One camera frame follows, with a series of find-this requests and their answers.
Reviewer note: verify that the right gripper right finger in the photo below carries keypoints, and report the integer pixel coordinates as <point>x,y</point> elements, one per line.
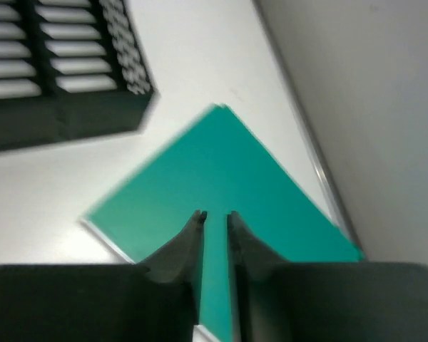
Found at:
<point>257,314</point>

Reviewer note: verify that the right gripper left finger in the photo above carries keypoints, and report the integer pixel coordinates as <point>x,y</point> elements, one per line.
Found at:
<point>180,260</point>

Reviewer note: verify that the green notebook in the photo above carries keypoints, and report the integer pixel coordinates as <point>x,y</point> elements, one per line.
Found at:
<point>217,166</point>

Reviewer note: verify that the black mesh file organizer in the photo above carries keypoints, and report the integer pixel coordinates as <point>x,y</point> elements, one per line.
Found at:
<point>69,70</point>

